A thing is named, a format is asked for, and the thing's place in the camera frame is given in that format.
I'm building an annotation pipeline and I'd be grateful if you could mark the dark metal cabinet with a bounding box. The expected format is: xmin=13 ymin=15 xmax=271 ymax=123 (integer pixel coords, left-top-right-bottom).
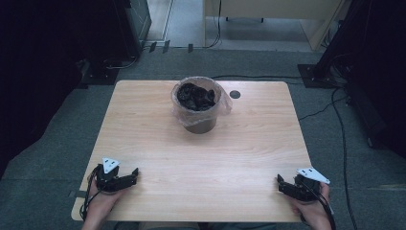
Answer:
xmin=124 ymin=0 xmax=153 ymax=59

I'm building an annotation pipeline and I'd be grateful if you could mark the clear plastic container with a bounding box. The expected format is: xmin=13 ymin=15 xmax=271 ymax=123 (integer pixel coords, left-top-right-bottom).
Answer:
xmin=170 ymin=76 xmax=234 ymax=129

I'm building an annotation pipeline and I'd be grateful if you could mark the long black floor cable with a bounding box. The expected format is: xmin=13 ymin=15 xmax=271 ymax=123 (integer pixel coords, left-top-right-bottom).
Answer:
xmin=330 ymin=87 xmax=359 ymax=230

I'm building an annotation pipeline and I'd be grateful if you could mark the brown round bin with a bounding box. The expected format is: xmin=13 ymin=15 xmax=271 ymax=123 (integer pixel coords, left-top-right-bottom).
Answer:
xmin=183 ymin=112 xmax=218 ymax=135

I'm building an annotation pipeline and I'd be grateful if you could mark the thin black floor cable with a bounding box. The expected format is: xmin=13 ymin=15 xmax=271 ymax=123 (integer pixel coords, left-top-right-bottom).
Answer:
xmin=298 ymin=95 xmax=349 ymax=123

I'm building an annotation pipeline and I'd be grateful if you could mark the black stand base plate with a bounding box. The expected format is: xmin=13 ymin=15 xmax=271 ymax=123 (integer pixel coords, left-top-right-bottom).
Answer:
xmin=76 ymin=58 xmax=120 ymax=86
xmin=297 ymin=62 xmax=343 ymax=89

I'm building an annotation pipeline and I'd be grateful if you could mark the hand-held gripper black cable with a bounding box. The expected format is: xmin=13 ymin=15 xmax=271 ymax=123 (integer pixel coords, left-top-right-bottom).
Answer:
xmin=305 ymin=180 xmax=337 ymax=230
xmin=79 ymin=165 xmax=103 ymax=222

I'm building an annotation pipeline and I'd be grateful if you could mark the hanging black cable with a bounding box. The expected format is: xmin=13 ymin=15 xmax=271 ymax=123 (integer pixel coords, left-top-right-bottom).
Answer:
xmin=204 ymin=0 xmax=223 ymax=50

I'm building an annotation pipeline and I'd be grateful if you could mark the beige wooden cabinet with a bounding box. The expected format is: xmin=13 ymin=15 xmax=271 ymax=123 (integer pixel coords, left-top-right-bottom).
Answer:
xmin=202 ymin=0 xmax=348 ymax=52

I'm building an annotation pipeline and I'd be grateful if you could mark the left hand-held gripper black cable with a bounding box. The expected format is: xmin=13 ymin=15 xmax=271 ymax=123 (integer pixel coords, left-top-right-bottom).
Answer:
xmin=79 ymin=165 xmax=103 ymax=222

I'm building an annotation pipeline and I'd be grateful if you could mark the person's left hand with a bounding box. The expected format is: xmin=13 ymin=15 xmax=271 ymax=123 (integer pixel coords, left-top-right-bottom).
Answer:
xmin=87 ymin=180 xmax=126 ymax=222

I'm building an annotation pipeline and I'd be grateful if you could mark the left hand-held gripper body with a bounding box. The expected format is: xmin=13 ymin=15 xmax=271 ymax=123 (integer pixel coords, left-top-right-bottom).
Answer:
xmin=95 ymin=156 xmax=122 ymax=194

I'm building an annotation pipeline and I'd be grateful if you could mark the crumpled black plastic bag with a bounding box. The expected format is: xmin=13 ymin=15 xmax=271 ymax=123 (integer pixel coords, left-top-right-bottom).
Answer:
xmin=176 ymin=82 xmax=216 ymax=112

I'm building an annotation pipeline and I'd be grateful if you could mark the straight black floor cable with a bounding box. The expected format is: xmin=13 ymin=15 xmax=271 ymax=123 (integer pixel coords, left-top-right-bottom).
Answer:
xmin=210 ymin=74 xmax=305 ymax=81

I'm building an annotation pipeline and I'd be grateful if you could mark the person's right hand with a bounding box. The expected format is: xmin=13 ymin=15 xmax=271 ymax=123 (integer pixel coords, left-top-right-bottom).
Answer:
xmin=288 ymin=182 xmax=333 ymax=225

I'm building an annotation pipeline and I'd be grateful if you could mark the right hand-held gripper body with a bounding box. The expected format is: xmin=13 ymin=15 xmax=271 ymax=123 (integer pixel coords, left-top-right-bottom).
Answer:
xmin=293 ymin=167 xmax=331 ymax=203

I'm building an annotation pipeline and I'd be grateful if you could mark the right hand-held gripper black cable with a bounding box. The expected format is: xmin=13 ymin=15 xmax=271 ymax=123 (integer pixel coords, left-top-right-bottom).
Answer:
xmin=305 ymin=180 xmax=337 ymax=230

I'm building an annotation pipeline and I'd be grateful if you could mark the white floor cable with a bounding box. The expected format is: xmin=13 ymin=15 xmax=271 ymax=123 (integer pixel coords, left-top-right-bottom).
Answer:
xmin=105 ymin=55 xmax=140 ymax=70

